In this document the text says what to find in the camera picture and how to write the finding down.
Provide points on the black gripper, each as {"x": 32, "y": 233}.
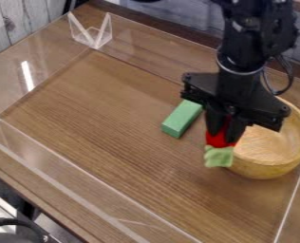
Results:
{"x": 237, "y": 96}

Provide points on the red felt strawberry toy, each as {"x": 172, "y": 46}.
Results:
{"x": 219, "y": 149}

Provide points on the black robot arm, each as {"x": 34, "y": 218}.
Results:
{"x": 260, "y": 32}

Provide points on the green rectangular block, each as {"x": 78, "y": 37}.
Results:
{"x": 181, "y": 118}

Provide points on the light wooden bowl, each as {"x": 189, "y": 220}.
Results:
{"x": 268, "y": 154}

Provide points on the black equipment bottom left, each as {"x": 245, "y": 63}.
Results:
{"x": 21, "y": 230}

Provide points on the clear acrylic tray enclosure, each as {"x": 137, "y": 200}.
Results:
{"x": 88, "y": 87}

